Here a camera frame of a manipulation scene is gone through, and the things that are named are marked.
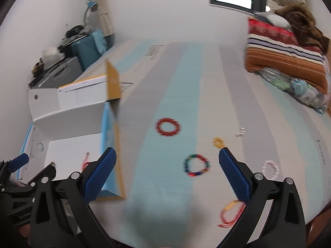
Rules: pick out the white plastic bag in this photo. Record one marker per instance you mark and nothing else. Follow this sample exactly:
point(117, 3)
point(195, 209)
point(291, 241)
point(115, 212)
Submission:
point(50, 51)

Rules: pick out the blue suitcase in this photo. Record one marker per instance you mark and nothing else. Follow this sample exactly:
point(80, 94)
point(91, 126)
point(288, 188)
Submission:
point(85, 50)

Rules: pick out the grey pillow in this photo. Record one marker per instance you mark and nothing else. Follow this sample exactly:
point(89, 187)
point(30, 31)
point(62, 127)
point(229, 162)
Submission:
point(276, 19)

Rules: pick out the black bag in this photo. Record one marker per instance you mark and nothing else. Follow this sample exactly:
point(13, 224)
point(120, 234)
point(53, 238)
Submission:
point(75, 29)

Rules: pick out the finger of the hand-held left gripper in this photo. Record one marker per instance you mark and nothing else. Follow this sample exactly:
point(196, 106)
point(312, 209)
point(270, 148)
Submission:
point(42, 173)
point(18, 161)

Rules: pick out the light blue cloth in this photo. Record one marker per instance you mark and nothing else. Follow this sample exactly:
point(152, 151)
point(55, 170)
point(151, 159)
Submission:
point(99, 41)

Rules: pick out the floral quilt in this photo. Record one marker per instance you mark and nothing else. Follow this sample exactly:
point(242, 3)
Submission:
point(297, 87)

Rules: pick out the brown fuzzy blanket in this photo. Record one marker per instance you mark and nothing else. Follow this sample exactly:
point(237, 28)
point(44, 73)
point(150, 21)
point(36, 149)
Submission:
point(305, 18)

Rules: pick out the grey suitcase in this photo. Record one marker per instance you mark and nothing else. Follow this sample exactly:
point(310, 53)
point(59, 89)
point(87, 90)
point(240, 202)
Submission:
point(59, 69)

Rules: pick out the blue desk lamp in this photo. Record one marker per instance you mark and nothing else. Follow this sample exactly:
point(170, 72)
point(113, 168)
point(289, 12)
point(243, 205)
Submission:
point(91, 5)

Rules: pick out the white cardboard box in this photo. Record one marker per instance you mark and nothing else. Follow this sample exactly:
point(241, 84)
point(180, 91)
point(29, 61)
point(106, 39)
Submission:
point(75, 113)

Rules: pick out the striped folded blanket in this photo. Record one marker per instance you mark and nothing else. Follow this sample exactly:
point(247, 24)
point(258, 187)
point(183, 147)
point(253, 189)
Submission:
point(279, 54)

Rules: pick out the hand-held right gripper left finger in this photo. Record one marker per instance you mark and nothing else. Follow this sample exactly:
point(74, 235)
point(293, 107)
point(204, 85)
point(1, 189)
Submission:
point(99, 175)

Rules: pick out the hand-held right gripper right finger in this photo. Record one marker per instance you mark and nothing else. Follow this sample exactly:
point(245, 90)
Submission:
point(234, 178)

